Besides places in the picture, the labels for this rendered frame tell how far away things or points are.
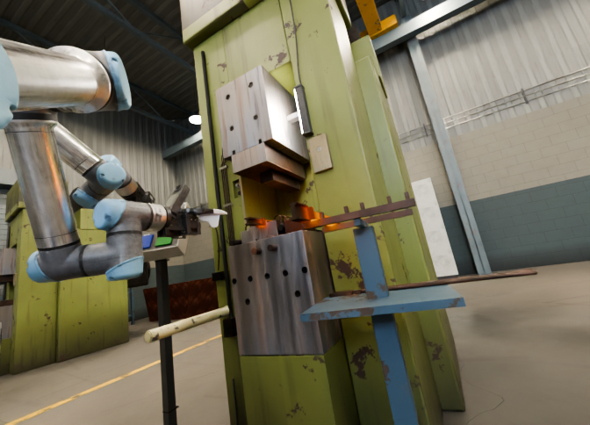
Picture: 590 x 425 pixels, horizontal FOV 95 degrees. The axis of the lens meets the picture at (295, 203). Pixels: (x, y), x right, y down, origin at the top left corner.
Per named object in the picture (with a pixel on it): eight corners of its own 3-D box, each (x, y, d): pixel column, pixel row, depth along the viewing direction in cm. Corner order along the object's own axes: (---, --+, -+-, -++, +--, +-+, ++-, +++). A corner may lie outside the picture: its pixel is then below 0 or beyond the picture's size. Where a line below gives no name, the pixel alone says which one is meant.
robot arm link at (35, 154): (-55, 39, 47) (22, 296, 57) (20, 40, 49) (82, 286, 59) (-2, 61, 58) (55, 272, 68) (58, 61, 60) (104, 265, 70)
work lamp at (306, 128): (314, 130, 126) (284, -21, 146) (302, 134, 129) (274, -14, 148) (318, 133, 129) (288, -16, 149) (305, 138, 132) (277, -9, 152)
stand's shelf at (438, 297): (466, 306, 60) (464, 297, 61) (300, 322, 73) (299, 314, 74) (446, 287, 88) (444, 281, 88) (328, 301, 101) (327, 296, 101)
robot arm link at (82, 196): (76, 189, 82) (101, 165, 89) (66, 198, 89) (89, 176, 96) (101, 205, 86) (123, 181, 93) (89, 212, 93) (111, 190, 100)
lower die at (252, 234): (278, 237, 116) (275, 218, 118) (241, 245, 125) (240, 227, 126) (317, 238, 153) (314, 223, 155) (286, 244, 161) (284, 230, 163)
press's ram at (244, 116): (289, 131, 120) (275, 55, 129) (223, 159, 137) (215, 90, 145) (324, 156, 157) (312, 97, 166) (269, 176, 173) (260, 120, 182)
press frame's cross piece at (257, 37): (290, 61, 142) (277, -11, 152) (230, 93, 159) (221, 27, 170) (321, 99, 181) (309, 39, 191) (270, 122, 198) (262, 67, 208)
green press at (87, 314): (2, 382, 333) (17, 163, 397) (-30, 378, 389) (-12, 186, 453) (164, 330, 523) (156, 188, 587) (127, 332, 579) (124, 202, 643)
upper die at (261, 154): (266, 161, 124) (263, 141, 126) (233, 173, 132) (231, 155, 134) (305, 179, 161) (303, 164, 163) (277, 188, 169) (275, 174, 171)
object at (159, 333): (152, 344, 100) (151, 329, 101) (143, 344, 102) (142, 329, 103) (232, 315, 138) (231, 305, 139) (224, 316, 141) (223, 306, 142)
